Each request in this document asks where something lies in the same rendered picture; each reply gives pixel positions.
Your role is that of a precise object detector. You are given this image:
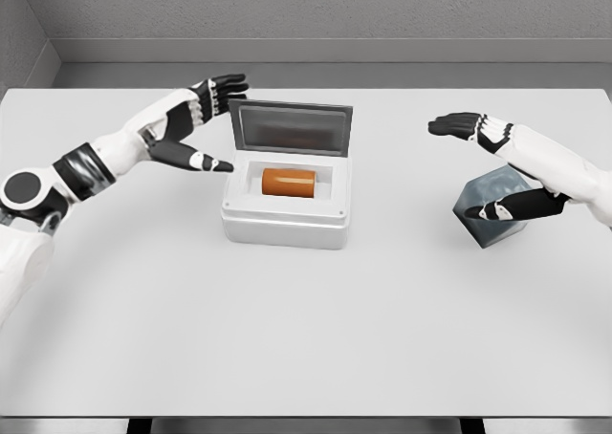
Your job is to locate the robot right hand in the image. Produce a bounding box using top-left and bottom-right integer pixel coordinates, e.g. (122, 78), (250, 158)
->
(426, 112), (573, 222)

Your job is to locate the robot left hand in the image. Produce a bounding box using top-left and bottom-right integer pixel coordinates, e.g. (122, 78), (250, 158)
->
(127, 74), (251, 174)

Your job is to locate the dark grey translucent cube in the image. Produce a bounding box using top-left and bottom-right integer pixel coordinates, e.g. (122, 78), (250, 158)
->
(451, 163), (541, 250)

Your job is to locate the white box with hinged lid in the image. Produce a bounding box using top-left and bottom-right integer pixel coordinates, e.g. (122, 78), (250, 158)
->
(221, 98), (356, 252)

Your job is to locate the orange cylinder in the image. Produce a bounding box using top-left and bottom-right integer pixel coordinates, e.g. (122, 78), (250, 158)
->
(261, 166), (317, 198)

